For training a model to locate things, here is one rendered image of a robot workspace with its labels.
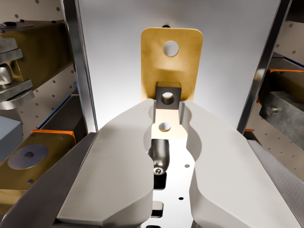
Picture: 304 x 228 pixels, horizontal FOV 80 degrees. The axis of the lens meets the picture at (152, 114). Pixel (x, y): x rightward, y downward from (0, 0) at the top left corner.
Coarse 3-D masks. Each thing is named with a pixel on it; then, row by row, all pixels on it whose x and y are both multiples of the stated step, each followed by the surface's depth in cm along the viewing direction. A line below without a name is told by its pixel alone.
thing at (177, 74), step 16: (144, 32) 11; (160, 32) 11; (176, 32) 11; (192, 32) 11; (144, 48) 11; (160, 48) 11; (192, 48) 11; (144, 64) 12; (160, 64) 12; (176, 64) 12; (192, 64) 12; (144, 80) 13; (160, 80) 13; (176, 80) 12; (192, 80) 12; (144, 96) 13; (160, 96) 12; (176, 96) 12; (192, 96) 13; (160, 112) 14; (176, 112) 14; (176, 128) 15
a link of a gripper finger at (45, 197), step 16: (80, 144) 7; (64, 160) 7; (80, 160) 7; (48, 176) 6; (64, 176) 6; (32, 192) 6; (48, 192) 6; (64, 192) 6; (16, 208) 5; (32, 208) 5; (48, 208) 5; (0, 224) 5; (16, 224) 5; (32, 224) 5; (48, 224) 5; (64, 224) 5; (80, 224) 5
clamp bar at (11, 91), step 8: (16, 48) 16; (0, 56) 14; (8, 56) 15; (16, 56) 16; (24, 80) 17; (0, 88) 15; (8, 88) 15; (16, 88) 16; (24, 88) 17; (0, 96) 15; (8, 96) 15
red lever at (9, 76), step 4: (0, 64) 15; (4, 64) 15; (0, 68) 15; (4, 68) 15; (8, 68) 15; (0, 72) 15; (4, 72) 15; (8, 72) 15; (0, 76) 15; (4, 76) 15; (8, 76) 15; (12, 76) 16; (0, 80) 15; (4, 80) 15; (8, 80) 15; (0, 84) 15; (4, 84) 16; (8, 84) 16
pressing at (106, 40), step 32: (64, 0) 18; (96, 0) 18; (128, 0) 18; (160, 0) 18; (192, 0) 17; (224, 0) 17; (256, 0) 17; (288, 0) 17; (96, 32) 19; (128, 32) 19; (224, 32) 19; (256, 32) 19; (96, 64) 21; (128, 64) 21; (224, 64) 20; (256, 64) 20; (96, 96) 23; (128, 96) 23; (224, 96) 22; (256, 96) 23; (96, 128) 26; (160, 128) 25; (192, 160) 28; (160, 192) 33; (160, 224) 38; (192, 224) 38
